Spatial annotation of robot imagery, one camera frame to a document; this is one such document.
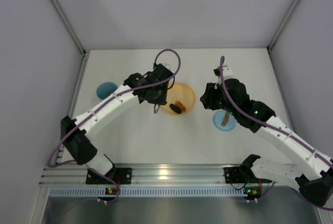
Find metal serving tongs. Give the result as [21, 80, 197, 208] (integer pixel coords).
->
[153, 104, 160, 114]

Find slotted cable duct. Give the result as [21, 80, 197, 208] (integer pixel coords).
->
[49, 186, 247, 197]

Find light blue cylindrical container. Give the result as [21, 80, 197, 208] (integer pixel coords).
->
[96, 82, 118, 101]

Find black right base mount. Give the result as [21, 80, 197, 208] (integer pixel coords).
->
[223, 166, 250, 184]

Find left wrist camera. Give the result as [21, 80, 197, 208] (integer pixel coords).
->
[153, 63, 171, 70]

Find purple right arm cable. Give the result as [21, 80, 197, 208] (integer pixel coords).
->
[218, 55, 333, 210]

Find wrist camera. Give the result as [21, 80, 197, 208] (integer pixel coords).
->
[153, 63, 171, 70]
[213, 65, 234, 85]

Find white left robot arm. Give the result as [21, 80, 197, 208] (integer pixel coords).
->
[61, 64, 174, 178]

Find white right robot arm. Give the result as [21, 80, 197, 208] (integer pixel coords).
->
[200, 78, 332, 207]

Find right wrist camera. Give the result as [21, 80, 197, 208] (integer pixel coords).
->
[213, 65, 234, 85]

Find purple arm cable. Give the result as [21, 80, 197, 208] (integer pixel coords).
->
[218, 55, 333, 210]
[46, 48, 182, 168]

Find lower brown fried piece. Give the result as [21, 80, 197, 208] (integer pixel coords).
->
[175, 101, 186, 112]

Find light blue lid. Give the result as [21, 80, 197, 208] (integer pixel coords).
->
[213, 110, 237, 132]

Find black spiky sea cucumber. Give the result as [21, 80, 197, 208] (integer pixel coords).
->
[169, 104, 182, 114]

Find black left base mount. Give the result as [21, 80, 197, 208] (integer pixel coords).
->
[85, 167, 132, 185]

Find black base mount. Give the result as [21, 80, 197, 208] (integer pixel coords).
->
[85, 167, 132, 185]
[223, 166, 250, 184]

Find aluminium mounting rail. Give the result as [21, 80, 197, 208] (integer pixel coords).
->
[39, 163, 297, 186]

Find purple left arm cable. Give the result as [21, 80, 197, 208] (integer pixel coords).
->
[46, 48, 182, 168]

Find brown lid handle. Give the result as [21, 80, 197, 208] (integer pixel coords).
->
[221, 112, 229, 126]

